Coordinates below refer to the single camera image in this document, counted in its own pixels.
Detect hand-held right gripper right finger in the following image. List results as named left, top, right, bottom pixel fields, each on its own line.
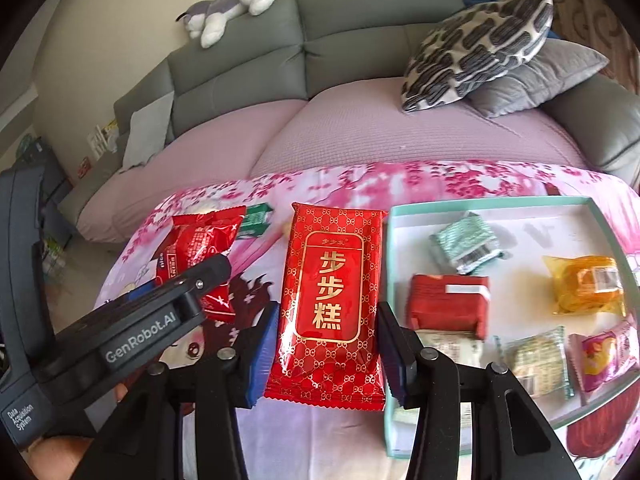
left=376, top=301, right=583, bottom=480

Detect dark red white-striped snack packet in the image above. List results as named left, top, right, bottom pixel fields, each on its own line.
left=406, top=274, right=491, bottom=340

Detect black and white patterned pillow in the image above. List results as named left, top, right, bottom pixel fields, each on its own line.
left=401, top=0, right=555, bottom=113

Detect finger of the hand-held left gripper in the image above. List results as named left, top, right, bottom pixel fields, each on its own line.
left=119, top=254, right=232, bottom=318

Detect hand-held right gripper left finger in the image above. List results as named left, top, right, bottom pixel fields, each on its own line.
left=70, top=300, right=281, bottom=480

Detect clear green-ended cracker packet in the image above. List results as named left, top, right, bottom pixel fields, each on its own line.
left=495, top=326, right=573, bottom=401

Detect white book rack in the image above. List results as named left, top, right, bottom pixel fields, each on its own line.
left=86, top=121, right=121, bottom=162

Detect grey sofa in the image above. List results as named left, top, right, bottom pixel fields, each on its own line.
left=57, top=0, right=640, bottom=241

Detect dark grey cabinet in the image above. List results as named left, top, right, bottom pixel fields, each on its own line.
left=17, top=136, right=76, bottom=248

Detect teal cardboard tray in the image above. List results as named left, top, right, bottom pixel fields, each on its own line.
left=382, top=195, right=633, bottom=461

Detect person's left forearm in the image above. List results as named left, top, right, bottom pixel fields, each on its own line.
left=22, top=432, right=93, bottom=480

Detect long red patterned snack packet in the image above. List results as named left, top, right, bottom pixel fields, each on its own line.
left=263, top=202, right=388, bottom=413

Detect colourful toy pile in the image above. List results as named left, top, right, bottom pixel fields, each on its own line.
left=41, top=237, right=68, bottom=286

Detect grey pillow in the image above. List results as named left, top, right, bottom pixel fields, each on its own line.
left=467, top=39, right=610, bottom=120

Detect shiny red flower snack packet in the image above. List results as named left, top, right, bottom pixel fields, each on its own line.
left=156, top=206, right=247, bottom=325

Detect purple snack packet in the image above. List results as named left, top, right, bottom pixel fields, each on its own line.
left=567, top=317, right=638, bottom=406

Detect yellow snack packet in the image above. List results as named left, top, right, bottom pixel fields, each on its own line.
left=542, top=255, right=627, bottom=317

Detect beige patterned curtain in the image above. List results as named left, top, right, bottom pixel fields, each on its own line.
left=517, top=0, right=640, bottom=93

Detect silver green snack packet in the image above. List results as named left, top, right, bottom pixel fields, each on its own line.
left=430, top=211, right=506, bottom=275

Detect cream snack packet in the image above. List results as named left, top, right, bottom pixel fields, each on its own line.
left=392, top=330, right=486, bottom=426

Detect pink sofa cover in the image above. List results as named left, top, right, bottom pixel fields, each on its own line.
left=77, top=77, right=591, bottom=246

